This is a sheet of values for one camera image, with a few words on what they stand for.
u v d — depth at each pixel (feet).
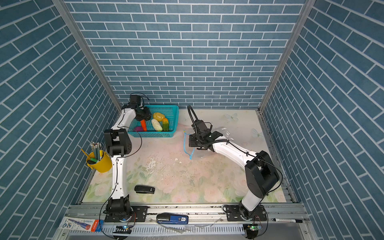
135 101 2.92
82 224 2.28
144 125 3.55
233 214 2.42
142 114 3.15
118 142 2.19
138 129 3.29
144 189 2.55
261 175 1.49
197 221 2.42
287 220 2.36
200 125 2.17
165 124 3.51
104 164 2.71
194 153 2.72
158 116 3.59
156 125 3.45
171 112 3.66
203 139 2.15
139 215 2.42
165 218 2.24
